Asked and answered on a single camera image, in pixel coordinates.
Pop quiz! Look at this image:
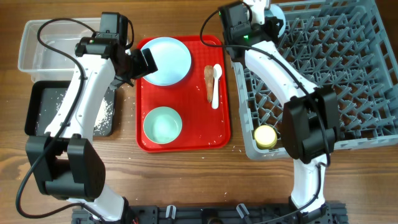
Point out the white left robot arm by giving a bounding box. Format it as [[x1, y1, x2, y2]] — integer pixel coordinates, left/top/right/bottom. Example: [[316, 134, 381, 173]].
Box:
[[25, 12, 157, 223]]

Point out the black tray bin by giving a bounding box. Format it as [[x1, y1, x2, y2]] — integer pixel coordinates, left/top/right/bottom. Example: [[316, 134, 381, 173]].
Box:
[[24, 80, 116, 138]]

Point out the white rice pile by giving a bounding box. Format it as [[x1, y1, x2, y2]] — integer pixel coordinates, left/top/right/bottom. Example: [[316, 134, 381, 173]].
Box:
[[53, 88, 116, 136]]

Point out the clear plastic bin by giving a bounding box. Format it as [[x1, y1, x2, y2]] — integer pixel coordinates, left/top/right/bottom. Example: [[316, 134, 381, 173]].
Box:
[[18, 17, 100, 83]]

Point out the light green bowl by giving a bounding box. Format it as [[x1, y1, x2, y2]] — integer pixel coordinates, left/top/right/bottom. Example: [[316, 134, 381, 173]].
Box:
[[143, 106, 183, 144]]

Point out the small light blue bowl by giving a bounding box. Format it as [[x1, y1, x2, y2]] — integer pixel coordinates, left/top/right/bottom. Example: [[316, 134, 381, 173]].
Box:
[[267, 4, 286, 37]]

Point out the yellow plastic cup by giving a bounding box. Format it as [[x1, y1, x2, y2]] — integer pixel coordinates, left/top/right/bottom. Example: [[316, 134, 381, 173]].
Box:
[[254, 125, 277, 149]]

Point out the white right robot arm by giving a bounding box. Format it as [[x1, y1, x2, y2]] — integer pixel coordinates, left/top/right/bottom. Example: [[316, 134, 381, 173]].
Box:
[[215, 1, 340, 223]]

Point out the large light blue plate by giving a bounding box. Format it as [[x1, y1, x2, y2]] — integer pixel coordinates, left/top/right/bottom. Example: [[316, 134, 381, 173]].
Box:
[[142, 37, 192, 86]]

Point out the red serving tray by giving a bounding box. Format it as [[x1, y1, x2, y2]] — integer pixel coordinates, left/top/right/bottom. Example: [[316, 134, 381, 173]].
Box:
[[136, 35, 231, 152]]

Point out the white plastic spoon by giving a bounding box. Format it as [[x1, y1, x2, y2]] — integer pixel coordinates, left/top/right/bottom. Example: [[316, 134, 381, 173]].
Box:
[[211, 64, 223, 110]]

